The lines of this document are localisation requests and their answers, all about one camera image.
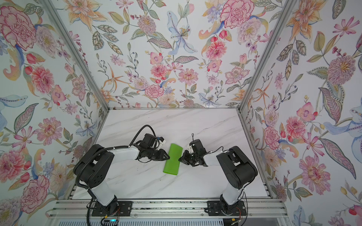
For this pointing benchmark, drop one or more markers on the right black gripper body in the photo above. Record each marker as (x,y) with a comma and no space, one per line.
(197,157)

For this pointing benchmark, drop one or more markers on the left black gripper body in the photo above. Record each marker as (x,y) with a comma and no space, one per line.
(151,153)

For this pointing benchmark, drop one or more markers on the green square paper sheet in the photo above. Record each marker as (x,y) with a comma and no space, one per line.
(172,165)

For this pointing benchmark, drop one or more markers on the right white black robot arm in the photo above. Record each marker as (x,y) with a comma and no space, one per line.
(236,166)

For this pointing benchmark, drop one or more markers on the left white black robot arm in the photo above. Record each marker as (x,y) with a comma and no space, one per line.
(93,167)

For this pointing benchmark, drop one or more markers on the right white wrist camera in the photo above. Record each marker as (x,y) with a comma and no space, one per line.
(191,151)

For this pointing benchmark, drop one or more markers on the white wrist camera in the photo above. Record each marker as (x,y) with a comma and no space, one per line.
(191,151)
(160,141)

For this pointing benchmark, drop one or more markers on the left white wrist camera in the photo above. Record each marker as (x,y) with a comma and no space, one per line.
(160,141)

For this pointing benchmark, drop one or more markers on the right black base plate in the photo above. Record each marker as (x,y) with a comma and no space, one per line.
(221,208)

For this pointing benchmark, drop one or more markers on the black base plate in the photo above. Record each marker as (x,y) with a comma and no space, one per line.
(221,208)
(119,208)

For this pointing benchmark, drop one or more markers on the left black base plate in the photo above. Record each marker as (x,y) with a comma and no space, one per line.
(119,208)

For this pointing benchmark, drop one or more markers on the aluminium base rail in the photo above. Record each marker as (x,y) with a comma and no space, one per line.
(168,208)

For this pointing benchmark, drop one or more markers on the white perforated cable tray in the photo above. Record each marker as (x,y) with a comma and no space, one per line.
(158,222)

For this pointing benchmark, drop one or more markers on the right aluminium corner post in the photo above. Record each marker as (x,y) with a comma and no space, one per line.
(281,22)

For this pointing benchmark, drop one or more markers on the aluminium corner post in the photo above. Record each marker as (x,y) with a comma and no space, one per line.
(64,34)
(281,22)

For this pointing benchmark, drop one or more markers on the left aluminium corner post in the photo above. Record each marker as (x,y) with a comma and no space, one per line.
(64,34)

